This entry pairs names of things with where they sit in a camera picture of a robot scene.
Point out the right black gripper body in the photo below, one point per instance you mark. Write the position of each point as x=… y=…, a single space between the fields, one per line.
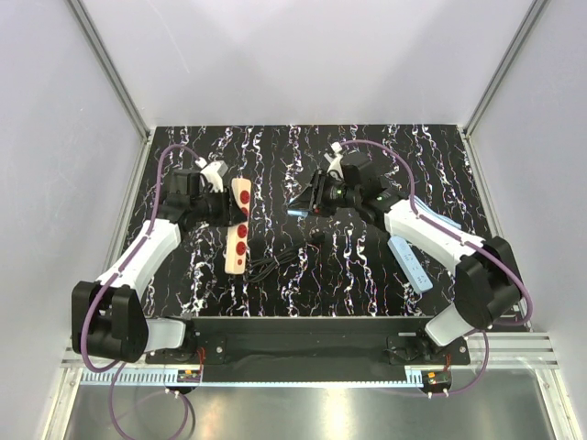
x=329 y=194

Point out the blue usb charger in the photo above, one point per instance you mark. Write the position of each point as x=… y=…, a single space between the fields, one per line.
x=297 y=213

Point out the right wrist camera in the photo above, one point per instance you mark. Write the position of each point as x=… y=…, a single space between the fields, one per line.
x=334 y=158

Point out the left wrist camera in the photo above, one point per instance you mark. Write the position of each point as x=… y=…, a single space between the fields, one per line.
x=213 y=172

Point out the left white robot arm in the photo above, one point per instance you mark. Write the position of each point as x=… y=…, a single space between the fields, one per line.
x=107 y=317

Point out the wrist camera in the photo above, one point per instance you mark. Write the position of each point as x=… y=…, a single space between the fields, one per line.
x=334 y=158
x=213 y=172

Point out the beige red power strip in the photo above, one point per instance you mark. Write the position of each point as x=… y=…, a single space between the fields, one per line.
x=237 y=235

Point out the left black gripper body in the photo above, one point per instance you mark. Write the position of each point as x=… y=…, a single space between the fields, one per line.
x=213 y=208

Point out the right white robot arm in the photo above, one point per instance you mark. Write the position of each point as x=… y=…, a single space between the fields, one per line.
x=487 y=281

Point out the light blue power strip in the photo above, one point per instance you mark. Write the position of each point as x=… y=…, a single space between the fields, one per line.
x=409 y=264

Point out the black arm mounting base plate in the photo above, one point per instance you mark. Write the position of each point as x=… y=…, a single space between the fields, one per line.
x=395 y=340

